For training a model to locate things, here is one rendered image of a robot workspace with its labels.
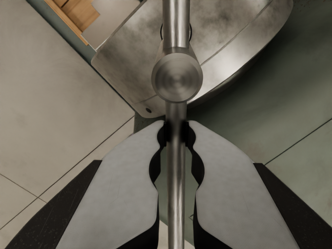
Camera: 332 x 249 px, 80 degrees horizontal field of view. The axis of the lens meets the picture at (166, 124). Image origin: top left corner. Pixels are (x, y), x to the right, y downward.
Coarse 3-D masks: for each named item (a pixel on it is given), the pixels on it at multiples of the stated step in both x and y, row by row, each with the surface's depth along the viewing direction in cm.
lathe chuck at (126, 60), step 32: (160, 0) 20; (192, 0) 20; (224, 0) 21; (256, 0) 22; (128, 32) 22; (160, 32) 22; (192, 32) 21; (224, 32) 22; (96, 64) 29; (128, 64) 25; (128, 96) 31
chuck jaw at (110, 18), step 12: (96, 0) 30; (108, 0) 31; (120, 0) 31; (132, 0) 31; (108, 12) 31; (120, 12) 32; (96, 24) 32; (108, 24) 32; (120, 24) 32; (84, 36) 32; (96, 36) 32; (108, 36) 32; (96, 48) 33
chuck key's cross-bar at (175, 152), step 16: (176, 0) 8; (176, 16) 8; (176, 32) 9; (176, 112) 11; (176, 128) 11; (176, 144) 12; (176, 160) 12; (176, 176) 12; (176, 192) 13; (176, 208) 13; (176, 224) 14; (176, 240) 14
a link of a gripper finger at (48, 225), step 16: (96, 160) 8; (80, 176) 8; (64, 192) 7; (80, 192) 7; (48, 208) 6; (64, 208) 6; (32, 224) 6; (48, 224) 6; (64, 224) 6; (16, 240) 6; (32, 240) 6; (48, 240) 6
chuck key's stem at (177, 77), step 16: (160, 48) 11; (176, 48) 9; (160, 64) 8; (176, 64) 8; (192, 64) 8; (160, 80) 8; (176, 80) 8; (192, 80) 8; (160, 96) 9; (176, 96) 9; (192, 96) 9
